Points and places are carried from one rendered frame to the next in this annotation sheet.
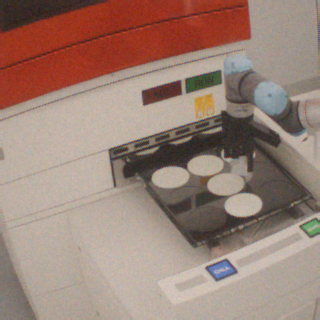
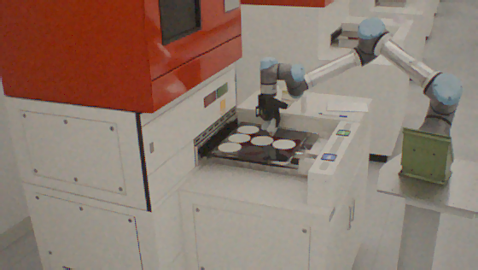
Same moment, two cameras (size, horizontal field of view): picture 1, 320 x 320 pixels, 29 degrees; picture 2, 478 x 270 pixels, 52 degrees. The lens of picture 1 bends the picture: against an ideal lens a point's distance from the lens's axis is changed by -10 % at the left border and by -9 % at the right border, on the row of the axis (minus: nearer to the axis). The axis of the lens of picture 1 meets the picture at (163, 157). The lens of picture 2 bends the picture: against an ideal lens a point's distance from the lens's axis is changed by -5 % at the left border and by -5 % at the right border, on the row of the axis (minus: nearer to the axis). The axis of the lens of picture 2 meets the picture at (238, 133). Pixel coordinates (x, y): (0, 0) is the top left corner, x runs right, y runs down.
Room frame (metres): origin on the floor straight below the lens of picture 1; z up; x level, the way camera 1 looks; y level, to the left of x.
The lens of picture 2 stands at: (-0.03, 1.42, 1.83)
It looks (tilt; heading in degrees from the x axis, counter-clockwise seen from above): 23 degrees down; 316
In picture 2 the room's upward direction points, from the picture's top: 2 degrees counter-clockwise
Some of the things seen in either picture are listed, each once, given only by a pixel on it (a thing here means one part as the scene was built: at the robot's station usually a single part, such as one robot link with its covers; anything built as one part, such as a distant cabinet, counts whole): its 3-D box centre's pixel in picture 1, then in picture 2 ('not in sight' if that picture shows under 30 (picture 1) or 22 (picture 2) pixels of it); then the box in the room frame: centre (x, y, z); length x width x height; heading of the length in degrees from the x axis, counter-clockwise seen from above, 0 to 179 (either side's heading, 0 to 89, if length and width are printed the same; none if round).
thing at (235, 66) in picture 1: (239, 78); (269, 70); (1.43, -0.21, 1.22); 0.09 x 0.08 x 0.11; 28
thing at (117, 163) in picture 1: (184, 151); (218, 137); (1.63, -0.06, 0.89); 0.44 x 0.02 x 0.10; 112
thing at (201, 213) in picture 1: (224, 185); (261, 141); (1.44, -0.15, 0.90); 0.34 x 0.34 x 0.01; 22
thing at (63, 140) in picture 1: (120, 129); (195, 126); (1.58, 0.11, 1.02); 0.82 x 0.03 x 0.40; 112
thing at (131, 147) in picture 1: (182, 131); (216, 124); (1.63, -0.06, 0.96); 0.44 x 0.01 x 0.02; 112
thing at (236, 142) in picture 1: (238, 132); (267, 105); (1.43, -0.20, 1.06); 0.09 x 0.08 x 0.12; 86
